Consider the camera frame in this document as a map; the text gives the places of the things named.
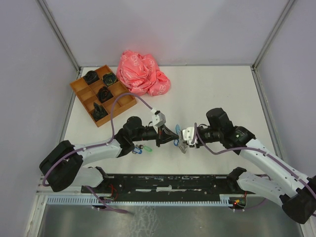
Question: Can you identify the black rolled item centre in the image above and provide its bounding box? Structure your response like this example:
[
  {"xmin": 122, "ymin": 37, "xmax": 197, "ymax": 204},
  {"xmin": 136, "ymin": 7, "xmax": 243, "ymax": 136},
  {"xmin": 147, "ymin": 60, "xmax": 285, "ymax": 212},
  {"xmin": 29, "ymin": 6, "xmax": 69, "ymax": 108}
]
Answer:
[{"xmin": 97, "ymin": 87, "xmax": 113, "ymax": 103}]

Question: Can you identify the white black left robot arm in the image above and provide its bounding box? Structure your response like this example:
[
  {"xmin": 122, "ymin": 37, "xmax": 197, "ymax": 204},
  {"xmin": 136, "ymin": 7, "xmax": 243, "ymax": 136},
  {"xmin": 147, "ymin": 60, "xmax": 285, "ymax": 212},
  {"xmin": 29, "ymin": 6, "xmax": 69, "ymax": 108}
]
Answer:
[{"xmin": 39, "ymin": 116, "xmax": 179, "ymax": 193}]

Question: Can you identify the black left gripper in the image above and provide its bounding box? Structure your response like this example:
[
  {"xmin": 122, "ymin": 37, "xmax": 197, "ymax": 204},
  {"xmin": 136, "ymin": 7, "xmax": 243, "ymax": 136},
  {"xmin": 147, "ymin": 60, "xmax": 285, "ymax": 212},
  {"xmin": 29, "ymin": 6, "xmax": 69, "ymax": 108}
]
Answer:
[{"xmin": 132, "ymin": 124, "xmax": 179, "ymax": 148}]

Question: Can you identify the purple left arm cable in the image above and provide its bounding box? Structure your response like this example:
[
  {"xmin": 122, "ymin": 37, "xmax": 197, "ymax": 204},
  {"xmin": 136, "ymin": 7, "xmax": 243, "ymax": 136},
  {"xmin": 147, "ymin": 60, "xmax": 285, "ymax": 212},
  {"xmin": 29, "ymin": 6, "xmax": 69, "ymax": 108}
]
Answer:
[{"xmin": 43, "ymin": 93, "xmax": 155, "ymax": 214}]

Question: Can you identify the white slotted cable duct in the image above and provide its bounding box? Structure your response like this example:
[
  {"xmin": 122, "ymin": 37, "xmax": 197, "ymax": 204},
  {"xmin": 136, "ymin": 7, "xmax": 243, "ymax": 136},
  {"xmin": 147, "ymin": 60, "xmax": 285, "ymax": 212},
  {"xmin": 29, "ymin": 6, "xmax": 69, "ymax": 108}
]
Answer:
[{"xmin": 46, "ymin": 194, "xmax": 247, "ymax": 206}]

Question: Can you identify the aluminium frame post right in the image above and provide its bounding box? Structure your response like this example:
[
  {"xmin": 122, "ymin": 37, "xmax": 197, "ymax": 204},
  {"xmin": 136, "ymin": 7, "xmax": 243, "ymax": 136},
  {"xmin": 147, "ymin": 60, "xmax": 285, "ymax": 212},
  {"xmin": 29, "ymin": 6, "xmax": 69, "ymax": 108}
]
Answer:
[{"xmin": 251, "ymin": 0, "xmax": 297, "ymax": 69}]

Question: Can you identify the aluminium frame post left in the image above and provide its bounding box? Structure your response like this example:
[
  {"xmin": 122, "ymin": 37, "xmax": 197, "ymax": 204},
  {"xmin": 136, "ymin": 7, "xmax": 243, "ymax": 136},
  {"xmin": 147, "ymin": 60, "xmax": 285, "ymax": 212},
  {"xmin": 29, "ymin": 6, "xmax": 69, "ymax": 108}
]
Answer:
[{"xmin": 36, "ymin": 0, "xmax": 81, "ymax": 72}]

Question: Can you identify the brown wooden compartment tray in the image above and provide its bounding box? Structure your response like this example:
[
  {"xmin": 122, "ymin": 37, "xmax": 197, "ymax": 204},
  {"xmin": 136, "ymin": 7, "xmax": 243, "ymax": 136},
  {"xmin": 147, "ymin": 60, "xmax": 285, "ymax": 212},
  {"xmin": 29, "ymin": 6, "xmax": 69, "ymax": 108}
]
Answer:
[{"xmin": 70, "ymin": 65, "xmax": 137, "ymax": 127}]

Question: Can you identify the black metal base rail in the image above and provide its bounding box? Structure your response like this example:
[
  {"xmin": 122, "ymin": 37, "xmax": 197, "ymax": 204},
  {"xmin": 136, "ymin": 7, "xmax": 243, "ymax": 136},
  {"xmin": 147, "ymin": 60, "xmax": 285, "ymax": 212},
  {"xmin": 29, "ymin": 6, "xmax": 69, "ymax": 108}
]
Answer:
[{"xmin": 92, "ymin": 174, "xmax": 245, "ymax": 202}]

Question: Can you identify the crumpled pink plastic bag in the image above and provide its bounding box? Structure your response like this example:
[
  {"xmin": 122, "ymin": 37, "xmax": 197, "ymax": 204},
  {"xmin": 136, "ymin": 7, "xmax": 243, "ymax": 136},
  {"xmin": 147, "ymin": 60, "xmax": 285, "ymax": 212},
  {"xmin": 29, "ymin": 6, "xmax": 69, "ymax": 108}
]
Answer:
[{"xmin": 116, "ymin": 50, "xmax": 171, "ymax": 96}]

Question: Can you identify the black rolled item lower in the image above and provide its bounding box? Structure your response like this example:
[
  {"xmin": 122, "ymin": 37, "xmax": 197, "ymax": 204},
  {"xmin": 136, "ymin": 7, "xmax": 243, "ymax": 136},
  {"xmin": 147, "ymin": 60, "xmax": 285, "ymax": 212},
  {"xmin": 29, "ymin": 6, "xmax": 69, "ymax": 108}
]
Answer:
[{"xmin": 92, "ymin": 102, "xmax": 108, "ymax": 121}]

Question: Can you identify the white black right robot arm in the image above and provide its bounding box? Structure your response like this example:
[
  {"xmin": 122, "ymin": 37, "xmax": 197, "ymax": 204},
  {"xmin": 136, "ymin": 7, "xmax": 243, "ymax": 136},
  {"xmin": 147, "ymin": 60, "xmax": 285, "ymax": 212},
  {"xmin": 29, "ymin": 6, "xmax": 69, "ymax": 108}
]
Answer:
[{"xmin": 194, "ymin": 108, "xmax": 316, "ymax": 224}]

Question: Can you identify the black rolled item top left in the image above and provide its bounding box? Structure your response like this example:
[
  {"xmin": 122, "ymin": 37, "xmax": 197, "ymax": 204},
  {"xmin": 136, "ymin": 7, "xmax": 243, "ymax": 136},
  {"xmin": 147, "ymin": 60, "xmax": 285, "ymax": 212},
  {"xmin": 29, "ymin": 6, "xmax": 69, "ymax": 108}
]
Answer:
[{"xmin": 83, "ymin": 71, "xmax": 99, "ymax": 85}]

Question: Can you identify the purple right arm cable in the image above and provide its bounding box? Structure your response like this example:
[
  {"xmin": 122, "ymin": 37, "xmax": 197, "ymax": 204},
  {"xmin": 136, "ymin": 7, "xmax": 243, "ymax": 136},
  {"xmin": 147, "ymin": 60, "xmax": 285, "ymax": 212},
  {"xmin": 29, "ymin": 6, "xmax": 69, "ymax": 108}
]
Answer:
[{"xmin": 194, "ymin": 122, "xmax": 316, "ymax": 218}]

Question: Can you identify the aluminium front frame rail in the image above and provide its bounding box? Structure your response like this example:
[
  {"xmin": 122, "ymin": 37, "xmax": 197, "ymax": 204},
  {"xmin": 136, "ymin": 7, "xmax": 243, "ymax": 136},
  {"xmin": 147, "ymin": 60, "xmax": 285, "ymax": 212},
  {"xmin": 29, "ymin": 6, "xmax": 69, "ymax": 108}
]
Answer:
[{"xmin": 37, "ymin": 176, "xmax": 81, "ymax": 195}]

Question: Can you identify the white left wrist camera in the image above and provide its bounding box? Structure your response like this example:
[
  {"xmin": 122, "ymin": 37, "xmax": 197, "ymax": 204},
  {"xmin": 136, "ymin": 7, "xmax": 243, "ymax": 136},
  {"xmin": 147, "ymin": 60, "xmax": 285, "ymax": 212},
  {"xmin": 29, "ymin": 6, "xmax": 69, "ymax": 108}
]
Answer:
[{"xmin": 151, "ymin": 108, "xmax": 166, "ymax": 128}]

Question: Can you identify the black yellow rolled item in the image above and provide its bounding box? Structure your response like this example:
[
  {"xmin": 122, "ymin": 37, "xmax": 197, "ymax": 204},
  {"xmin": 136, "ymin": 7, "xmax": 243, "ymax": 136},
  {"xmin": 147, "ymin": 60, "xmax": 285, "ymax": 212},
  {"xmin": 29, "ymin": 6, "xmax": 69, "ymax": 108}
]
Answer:
[{"xmin": 102, "ymin": 73, "xmax": 118, "ymax": 87}]

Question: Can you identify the aluminium frame post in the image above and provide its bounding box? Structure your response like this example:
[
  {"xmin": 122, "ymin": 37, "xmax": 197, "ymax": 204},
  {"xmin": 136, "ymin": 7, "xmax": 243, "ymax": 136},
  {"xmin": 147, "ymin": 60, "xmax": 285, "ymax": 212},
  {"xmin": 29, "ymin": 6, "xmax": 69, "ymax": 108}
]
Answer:
[
  {"xmin": 36, "ymin": 0, "xmax": 81, "ymax": 72},
  {"xmin": 251, "ymin": 0, "xmax": 297, "ymax": 69}
]

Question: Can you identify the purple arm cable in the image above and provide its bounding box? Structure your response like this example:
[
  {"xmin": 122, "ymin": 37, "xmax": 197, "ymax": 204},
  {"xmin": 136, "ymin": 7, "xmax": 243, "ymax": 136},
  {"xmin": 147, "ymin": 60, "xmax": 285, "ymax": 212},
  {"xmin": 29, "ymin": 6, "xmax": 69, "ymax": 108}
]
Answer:
[
  {"xmin": 194, "ymin": 122, "xmax": 316, "ymax": 218},
  {"xmin": 43, "ymin": 93, "xmax": 155, "ymax": 214}
]

